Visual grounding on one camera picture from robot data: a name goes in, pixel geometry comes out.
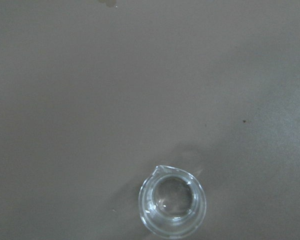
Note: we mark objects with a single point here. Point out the clear glass measuring cup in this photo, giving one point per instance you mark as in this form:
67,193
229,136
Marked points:
172,203

